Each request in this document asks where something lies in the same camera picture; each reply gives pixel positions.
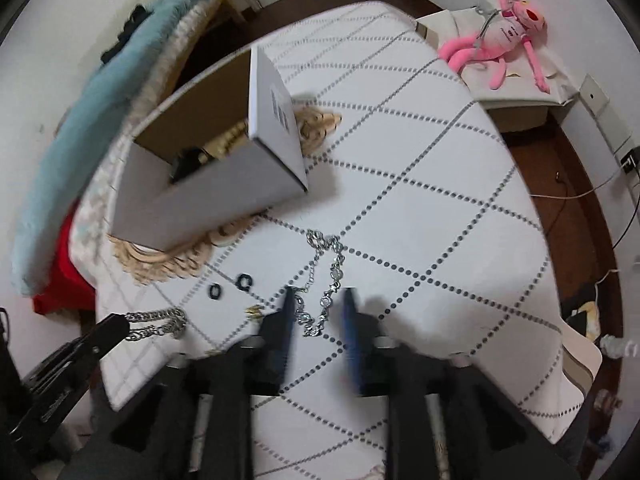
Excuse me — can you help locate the white cardboard box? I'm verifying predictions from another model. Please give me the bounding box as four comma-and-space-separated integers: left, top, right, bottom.
111, 45, 310, 252

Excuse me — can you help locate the red cloth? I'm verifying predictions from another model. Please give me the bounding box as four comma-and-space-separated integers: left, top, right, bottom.
32, 200, 98, 316

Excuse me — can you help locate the clear plastic bottle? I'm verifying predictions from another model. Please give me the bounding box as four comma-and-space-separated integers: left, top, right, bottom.
600, 334, 640, 358

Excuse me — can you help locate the white bedside cabinet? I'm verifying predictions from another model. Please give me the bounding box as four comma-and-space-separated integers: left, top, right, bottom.
415, 7, 576, 133

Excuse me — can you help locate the thick silver chain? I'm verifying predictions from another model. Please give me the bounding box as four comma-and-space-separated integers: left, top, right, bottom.
124, 308, 188, 342

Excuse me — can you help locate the beige beaded item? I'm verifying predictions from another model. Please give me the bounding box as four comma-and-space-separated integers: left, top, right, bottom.
202, 120, 249, 161

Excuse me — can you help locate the black strap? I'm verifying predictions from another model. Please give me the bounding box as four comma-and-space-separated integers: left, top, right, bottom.
100, 4, 148, 63

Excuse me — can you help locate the white wall socket panel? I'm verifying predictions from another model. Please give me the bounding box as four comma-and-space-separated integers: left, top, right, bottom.
580, 74, 633, 153

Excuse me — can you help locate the black cable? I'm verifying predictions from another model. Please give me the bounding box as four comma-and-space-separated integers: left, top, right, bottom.
542, 195, 640, 253

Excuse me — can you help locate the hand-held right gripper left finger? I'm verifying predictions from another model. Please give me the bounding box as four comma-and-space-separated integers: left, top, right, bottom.
65, 285, 301, 480

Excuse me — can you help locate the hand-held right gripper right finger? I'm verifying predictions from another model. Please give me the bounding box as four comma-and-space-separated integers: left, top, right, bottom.
340, 286, 578, 480

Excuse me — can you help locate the black and yellow bag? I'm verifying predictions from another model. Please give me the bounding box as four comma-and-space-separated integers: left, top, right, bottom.
560, 282, 608, 343

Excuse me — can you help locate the beige woven placemat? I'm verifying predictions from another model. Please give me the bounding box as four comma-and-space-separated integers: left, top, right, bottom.
107, 105, 343, 286

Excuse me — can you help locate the light blue fluffy blanket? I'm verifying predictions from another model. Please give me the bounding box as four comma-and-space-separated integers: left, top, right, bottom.
10, 0, 226, 296

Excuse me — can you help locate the pink plush toy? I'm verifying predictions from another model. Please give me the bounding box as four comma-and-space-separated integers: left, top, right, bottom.
439, 0, 552, 93

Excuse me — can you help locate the white cable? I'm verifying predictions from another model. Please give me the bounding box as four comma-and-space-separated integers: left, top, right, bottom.
530, 165, 626, 201

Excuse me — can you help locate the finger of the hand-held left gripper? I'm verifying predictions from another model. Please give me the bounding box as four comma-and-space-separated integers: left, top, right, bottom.
22, 312, 134, 396

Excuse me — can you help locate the black object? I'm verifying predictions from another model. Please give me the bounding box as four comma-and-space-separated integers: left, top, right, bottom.
169, 147, 203, 183

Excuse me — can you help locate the thin silver necklace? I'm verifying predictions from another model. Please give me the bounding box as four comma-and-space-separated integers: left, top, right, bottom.
292, 229, 347, 338

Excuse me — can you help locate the white dotted-grid tablecloth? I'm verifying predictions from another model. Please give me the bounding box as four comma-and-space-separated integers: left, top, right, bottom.
95, 1, 586, 480

